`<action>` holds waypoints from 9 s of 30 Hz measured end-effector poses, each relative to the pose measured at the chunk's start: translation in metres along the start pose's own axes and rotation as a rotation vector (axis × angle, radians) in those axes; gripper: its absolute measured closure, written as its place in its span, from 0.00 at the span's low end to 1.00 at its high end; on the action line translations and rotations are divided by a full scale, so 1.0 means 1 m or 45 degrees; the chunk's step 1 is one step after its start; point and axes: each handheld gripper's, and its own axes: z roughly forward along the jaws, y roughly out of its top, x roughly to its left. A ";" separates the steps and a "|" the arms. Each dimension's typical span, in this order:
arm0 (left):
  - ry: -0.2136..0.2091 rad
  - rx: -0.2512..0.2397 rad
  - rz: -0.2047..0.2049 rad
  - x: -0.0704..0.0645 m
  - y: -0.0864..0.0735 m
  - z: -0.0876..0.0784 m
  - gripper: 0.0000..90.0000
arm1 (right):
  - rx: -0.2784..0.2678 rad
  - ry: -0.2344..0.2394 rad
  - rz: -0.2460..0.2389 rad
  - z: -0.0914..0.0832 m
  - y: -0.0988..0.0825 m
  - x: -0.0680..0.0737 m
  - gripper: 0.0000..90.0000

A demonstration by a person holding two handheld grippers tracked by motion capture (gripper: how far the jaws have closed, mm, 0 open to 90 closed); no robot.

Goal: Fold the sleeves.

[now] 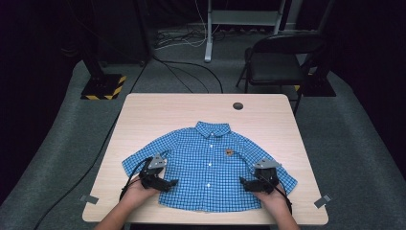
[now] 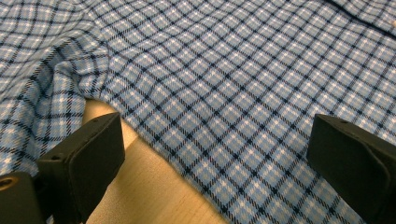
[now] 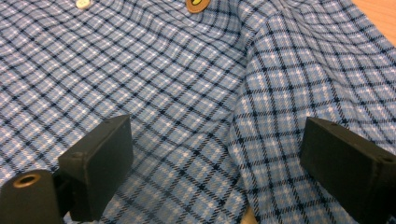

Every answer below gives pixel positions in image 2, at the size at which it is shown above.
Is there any blue plaid shirt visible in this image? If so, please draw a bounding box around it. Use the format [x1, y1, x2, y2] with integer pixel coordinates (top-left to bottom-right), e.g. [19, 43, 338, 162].
[0, 0, 396, 224]

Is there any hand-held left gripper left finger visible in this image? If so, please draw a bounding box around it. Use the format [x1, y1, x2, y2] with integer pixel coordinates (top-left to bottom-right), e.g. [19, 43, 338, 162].
[36, 112, 126, 224]

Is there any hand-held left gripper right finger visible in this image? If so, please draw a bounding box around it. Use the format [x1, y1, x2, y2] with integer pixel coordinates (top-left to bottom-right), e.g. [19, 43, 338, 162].
[305, 113, 396, 224]

